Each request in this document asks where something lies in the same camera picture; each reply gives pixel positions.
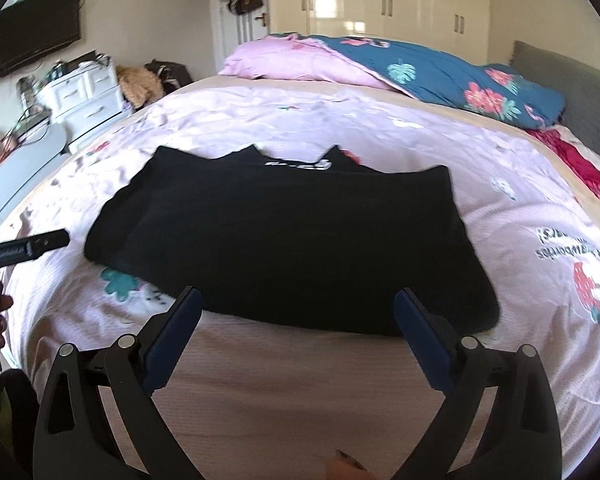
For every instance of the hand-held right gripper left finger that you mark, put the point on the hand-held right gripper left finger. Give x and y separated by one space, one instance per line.
172 342

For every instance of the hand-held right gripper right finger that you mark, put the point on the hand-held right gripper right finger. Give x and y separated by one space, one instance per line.
425 342

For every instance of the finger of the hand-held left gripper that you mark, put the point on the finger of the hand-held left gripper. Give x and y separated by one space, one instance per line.
25 249

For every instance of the black garment with orange trim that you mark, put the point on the black garment with orange trim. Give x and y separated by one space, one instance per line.
280 240

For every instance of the pile of tan and dark clothes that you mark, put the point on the pile of tan and dark clothes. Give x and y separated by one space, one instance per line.
140 85

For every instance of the person's left hand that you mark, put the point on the person's left hand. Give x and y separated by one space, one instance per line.
3 306

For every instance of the person's right hand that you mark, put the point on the person's right hand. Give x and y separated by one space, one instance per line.
342 467

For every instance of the grey curved desk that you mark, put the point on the grey curved desk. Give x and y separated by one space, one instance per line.
25 165

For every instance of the white drawer chest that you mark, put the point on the white drawer chest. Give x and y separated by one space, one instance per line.
85 102

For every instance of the red cloth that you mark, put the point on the red cloth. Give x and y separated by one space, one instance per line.
580 160

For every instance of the teal floral duvet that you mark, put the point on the teal floral duvet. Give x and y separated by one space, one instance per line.
430 75

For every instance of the grey upholstered headboard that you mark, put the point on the grey upholstered headboard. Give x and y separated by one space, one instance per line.
580 90

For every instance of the white door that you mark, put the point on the white door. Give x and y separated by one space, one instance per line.
242 35

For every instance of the pink pillow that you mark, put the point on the pink pillow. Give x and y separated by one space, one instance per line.
290 60

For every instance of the cream glossy wardrobe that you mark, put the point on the cream glossy wardrobe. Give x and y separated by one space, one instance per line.
420 10

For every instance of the black wall television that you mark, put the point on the black wall television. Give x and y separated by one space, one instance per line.
35 30

